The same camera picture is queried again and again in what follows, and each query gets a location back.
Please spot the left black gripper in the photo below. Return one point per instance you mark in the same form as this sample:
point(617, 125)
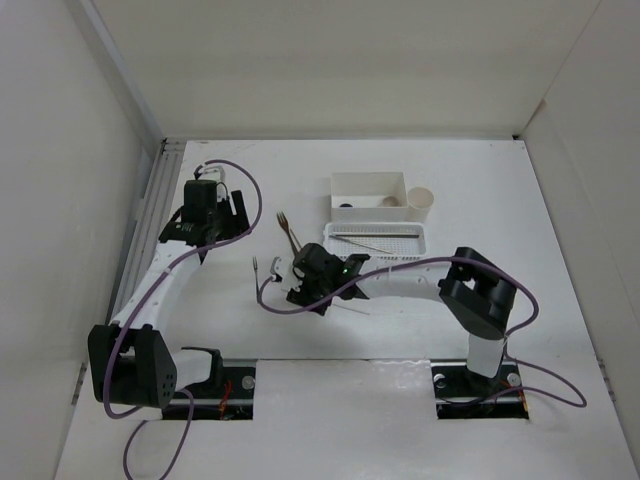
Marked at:
point(236, 221)

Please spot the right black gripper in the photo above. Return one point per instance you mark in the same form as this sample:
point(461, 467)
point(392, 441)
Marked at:
point(301, 298)

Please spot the thin clear chopstick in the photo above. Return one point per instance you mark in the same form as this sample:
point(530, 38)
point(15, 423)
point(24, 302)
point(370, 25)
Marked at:
point(351, 309)

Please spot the long black chopstick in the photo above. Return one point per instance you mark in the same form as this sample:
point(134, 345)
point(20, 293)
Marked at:
point(375, 230)

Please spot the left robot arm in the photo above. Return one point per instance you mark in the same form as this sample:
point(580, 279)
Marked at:
point(130, 361)

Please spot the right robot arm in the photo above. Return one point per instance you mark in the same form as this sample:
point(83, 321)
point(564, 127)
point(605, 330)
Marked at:
point(468, 285)

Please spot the small black two-prong fork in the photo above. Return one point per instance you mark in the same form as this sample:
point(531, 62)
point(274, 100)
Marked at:
point(255, 268)

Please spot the brown wooden fork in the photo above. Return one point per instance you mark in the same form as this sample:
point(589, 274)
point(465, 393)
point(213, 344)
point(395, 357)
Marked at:
point(284, 225)

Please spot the white shallow mesh basket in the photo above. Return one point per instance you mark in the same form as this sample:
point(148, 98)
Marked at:
point(387, 247)

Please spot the white perforated deep box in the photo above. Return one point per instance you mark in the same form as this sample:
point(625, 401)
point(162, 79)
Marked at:
point(365, 191)

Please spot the white round cup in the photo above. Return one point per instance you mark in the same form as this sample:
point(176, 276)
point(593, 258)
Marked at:
point(419, 203)

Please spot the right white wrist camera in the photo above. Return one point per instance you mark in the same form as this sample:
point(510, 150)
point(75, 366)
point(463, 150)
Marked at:
point(283, 270)

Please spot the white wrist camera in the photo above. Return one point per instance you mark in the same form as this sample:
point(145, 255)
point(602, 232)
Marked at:
point(210, 175)
point(283, 270)

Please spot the aluminium frame rail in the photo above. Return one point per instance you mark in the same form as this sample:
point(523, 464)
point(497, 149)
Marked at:
point(150, 209)

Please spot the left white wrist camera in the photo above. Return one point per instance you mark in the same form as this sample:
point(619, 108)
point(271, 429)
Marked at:
point(210, 175)

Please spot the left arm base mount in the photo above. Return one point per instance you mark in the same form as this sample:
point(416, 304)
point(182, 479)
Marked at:
point(230, 396)

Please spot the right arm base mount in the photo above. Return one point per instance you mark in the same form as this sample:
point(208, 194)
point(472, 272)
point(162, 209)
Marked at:
point(463, 395)

